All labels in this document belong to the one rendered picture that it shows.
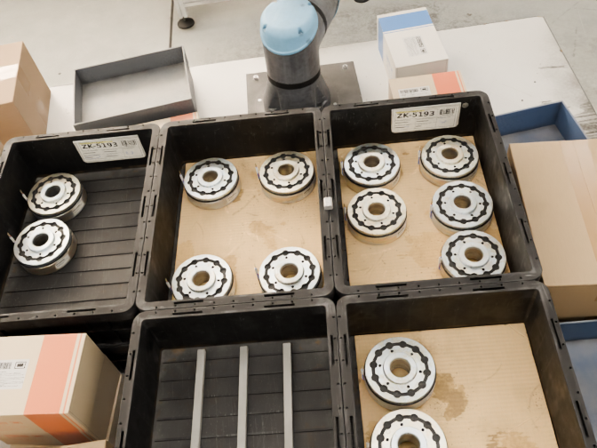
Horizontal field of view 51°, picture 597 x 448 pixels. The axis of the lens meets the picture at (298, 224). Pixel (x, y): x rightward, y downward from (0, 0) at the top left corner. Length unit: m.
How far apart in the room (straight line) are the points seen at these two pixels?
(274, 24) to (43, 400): 0.80
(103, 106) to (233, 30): 1.50
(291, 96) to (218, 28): 1.70
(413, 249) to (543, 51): 0.76
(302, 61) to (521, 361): 0.71
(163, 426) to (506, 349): 0.52
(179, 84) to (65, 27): 1.84
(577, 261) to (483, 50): 0.74
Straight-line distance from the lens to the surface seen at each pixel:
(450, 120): 1.21
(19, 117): 1.54
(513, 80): 1.57
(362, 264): 1.05
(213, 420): 0.97
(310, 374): 0.97
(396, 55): 1.48
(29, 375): 0.99
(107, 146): 1.25
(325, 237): 0.98
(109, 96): 1.59
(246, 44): 2.90
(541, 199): 1.13
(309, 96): 1.36
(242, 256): 1.09
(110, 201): 1.25
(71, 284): 1.16
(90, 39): 3.20
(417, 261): 1.06
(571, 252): 1.07
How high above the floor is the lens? 1.72
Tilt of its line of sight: 53 degrees down
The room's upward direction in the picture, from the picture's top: 10 degrees counter-clockwise
